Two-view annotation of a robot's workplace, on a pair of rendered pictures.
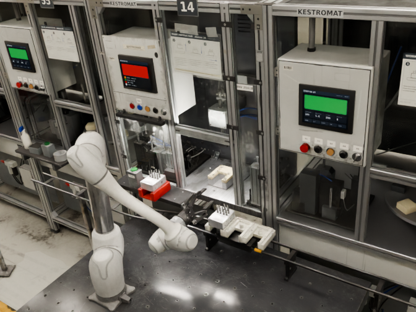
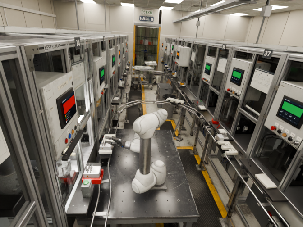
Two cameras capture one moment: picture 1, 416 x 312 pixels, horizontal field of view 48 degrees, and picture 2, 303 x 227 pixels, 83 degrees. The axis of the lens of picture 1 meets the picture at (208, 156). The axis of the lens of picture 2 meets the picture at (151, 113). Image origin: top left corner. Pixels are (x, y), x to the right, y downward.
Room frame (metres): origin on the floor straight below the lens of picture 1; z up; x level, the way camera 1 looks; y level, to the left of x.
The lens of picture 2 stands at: (2.80, 1.50, 2.10)
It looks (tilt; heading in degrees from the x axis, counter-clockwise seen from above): 25 degrees down; 228
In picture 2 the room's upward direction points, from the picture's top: 4 degrees clockwise
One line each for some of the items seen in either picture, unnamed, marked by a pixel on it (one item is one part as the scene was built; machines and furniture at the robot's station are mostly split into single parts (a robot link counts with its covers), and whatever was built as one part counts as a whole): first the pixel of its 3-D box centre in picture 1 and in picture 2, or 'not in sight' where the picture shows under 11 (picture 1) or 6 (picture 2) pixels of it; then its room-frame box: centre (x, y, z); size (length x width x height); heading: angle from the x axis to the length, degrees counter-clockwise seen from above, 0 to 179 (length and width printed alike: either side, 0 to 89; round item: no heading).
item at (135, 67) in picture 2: not in sight; (142, 77); (-1.61, -4.08, 0.48); 0.88 x 0.56 x 0.96; 161
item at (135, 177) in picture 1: (136, 177); (85, 188); (2.50, 0.46, 0.97); 0.08 x 0.08 x 0.12; 53
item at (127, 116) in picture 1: (139, 116); (73, 142); (2.52, 0.38, 1.37); 0.36 x 0.04 x 0.04; 53
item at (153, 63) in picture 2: not in sight; (150, 71); (-2.69, -4.85, 0.48); 0.84 x 0.58 x 0.97; 61
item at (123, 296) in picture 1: (114, 291); (157, 179); (1.80, 0.56, 0.71); 0.22 x 0.18 x 0.06; 53
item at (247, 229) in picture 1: (239, 233); (107, 144); (2.01, -0.13, 0.84); 0.36 x 0.14 x 0.10; 53
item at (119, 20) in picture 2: not in sight; (96, 40); (-1.30, -7.64, 1.65); 3.78 x 0.08 x 3.30; 143
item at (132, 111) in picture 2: not in sight; (136, 95); (-0.88, -3.44, 0.01); 5.85 x 0.59 x 0.01; 53
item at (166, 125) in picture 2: not in sight; (166, 128); (-0.01, -1.01, 0.01); 1.00 x 0.55 x 0.01; 53
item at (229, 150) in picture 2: not in sight; (224, 146); (0.80, 0.76, 0.84); 0.37 x 0.14 x 0.10; 53
